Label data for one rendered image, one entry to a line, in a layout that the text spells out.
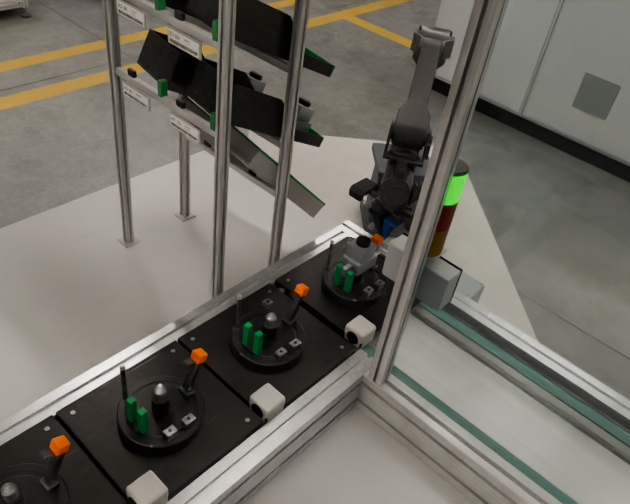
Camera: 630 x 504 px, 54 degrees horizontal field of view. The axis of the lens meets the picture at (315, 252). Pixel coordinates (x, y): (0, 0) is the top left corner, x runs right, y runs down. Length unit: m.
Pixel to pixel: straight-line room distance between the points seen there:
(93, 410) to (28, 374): 0.25
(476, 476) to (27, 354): 0.88
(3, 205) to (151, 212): 1.65
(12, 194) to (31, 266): 1.79
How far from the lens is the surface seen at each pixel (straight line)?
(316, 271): 1.36
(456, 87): 0.83
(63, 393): 1.16
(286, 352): 1.14
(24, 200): 3.27
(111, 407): 1.11
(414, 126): 1.18
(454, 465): 1.18
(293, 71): 1.18
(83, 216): 1.68
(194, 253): 1.54
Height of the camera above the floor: 1.86
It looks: 39 degrees down
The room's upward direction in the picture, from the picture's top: 9 degrees clockwise
